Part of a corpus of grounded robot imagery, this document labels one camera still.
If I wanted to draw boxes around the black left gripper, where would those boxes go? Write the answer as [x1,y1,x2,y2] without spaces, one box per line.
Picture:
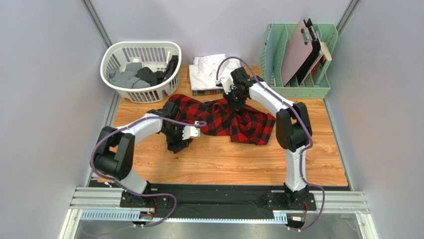
[162,121,190,151]

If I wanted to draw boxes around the red black plaid shirt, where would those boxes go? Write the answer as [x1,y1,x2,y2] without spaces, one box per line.
[168,94,276,145]

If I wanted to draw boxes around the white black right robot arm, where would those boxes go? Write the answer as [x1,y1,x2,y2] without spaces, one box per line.
[215,67,312,207]

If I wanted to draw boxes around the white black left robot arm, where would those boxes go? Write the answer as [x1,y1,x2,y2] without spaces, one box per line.
[90,103,205,197]

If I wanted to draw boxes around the folded white shirt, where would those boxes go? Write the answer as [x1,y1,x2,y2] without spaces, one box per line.
[189,54,241,91]

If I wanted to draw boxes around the folded tartan shirt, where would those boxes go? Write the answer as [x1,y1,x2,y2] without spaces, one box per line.
[192,89,224,96]

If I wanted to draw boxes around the black shirt in basket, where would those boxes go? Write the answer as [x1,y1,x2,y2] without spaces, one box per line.
[135,55,179,87]

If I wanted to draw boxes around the pink clipboard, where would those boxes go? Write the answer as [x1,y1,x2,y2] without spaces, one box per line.
[281,19,309,87]

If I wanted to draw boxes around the grey shirt in basket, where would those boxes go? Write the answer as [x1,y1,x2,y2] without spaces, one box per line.
[108,63,151,89]

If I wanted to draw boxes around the green file organizer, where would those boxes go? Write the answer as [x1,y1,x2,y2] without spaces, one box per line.
[259,20,338,99]

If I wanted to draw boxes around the red book in organizer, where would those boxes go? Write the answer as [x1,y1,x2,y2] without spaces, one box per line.
[311,54,326,77]

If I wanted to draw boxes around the white laundry basket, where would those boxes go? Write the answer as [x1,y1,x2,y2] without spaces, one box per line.
[100,41,182,103]

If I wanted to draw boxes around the black clipboard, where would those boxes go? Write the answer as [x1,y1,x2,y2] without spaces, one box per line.
[295,18,321,86]

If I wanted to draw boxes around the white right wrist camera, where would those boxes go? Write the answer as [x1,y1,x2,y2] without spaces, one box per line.
[219,77,233,95]

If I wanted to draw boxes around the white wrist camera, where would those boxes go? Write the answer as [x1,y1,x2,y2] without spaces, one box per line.
[182,121,206,140]
[219,77,233,95]

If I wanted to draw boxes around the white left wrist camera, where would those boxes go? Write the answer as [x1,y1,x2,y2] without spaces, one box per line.
[182,121,206,140]

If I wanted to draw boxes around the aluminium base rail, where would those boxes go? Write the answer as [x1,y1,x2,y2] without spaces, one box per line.
[60,183,378,239]

